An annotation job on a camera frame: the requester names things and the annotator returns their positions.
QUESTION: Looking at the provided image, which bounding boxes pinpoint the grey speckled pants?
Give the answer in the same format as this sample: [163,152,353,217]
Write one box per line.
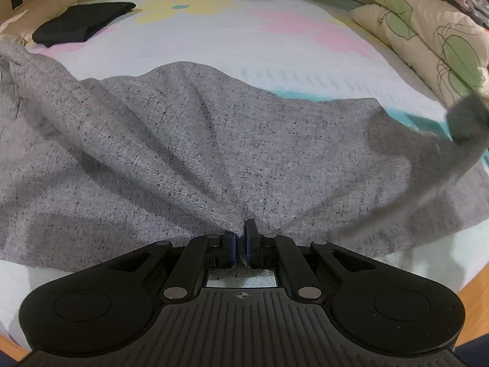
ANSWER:
[1,42,488,272]

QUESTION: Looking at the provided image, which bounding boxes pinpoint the cream leaf print pillow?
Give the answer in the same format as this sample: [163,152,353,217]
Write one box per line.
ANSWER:
[373,0,488,96]

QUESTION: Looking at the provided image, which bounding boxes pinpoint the folded black garment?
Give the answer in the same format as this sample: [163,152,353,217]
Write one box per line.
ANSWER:
[32,2,136,47]

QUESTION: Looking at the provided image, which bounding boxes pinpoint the beige pillow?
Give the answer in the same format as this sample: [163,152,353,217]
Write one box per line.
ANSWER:
[1,9,43,46]

